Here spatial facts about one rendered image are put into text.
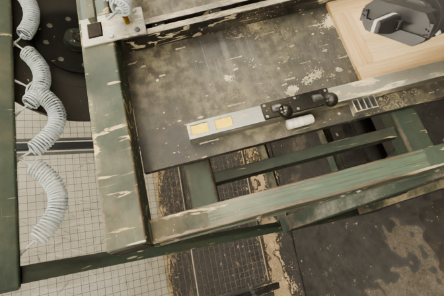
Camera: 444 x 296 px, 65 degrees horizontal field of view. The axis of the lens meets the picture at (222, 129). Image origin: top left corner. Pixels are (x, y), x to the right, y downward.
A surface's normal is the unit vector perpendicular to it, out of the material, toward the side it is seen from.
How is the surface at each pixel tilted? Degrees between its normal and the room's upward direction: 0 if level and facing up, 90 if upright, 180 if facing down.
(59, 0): 90
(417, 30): 16
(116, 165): 57
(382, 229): 0
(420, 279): 0
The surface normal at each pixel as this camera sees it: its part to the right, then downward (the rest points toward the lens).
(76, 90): 0.48, -0.44
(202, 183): -0.05, -0.36
